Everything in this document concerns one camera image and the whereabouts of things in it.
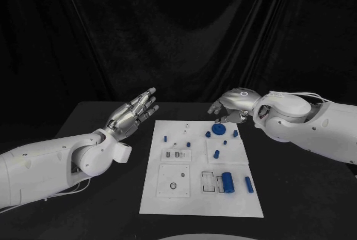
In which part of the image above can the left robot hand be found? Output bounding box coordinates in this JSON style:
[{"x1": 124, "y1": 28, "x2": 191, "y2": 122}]
[{"x1": 104, "y1": 87, "x2": 160, "y2": 142}]

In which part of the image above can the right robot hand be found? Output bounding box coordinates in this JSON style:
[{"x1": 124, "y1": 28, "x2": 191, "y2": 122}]
[{"x1": 207, "y1": 87, "x2": 262, "y2": 124}]

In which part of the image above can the white task board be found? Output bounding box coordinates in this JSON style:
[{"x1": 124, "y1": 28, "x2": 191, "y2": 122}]
[{"x1": 138, "y1": 120, "x2": 265, "y2": 218}]

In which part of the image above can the blue gear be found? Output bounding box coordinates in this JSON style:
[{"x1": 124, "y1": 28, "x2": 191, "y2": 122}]
[{"x1": 212, "y1": 123, "x2": 227, "y2": 136}]

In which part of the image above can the large blue cylinder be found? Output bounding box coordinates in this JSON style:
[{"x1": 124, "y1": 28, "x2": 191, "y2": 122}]
[{"x1": 220, "y1": 172, "x2": 236, "y2": 194}]

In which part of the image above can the long thin blue cylinder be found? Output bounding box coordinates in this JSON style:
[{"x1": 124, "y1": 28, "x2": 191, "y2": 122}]
[{"x1": 243, "y1": 176, "x2": 255, "y2": 194}]

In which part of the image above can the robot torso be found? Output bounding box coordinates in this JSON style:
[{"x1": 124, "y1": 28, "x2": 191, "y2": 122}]
[{"x1": 157, "y1": 233, "x2": 259, "y2": 240}]

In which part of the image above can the white cable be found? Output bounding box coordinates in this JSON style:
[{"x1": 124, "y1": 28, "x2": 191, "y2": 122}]
[
  {"x1": 0, "y1": 177, "x2": 92, "y2": 214},
  {"x1": 269, "y1": 91, "x2": 335, "y2": 104}
]

